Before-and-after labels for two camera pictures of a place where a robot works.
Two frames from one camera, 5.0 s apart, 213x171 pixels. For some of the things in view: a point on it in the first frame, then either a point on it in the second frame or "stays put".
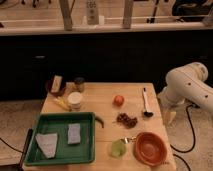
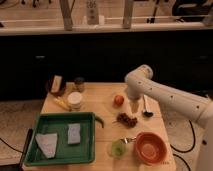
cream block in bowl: [56, 83] stays put
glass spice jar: [79, 84] stays put
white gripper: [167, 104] → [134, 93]
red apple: [119, 100] stays put
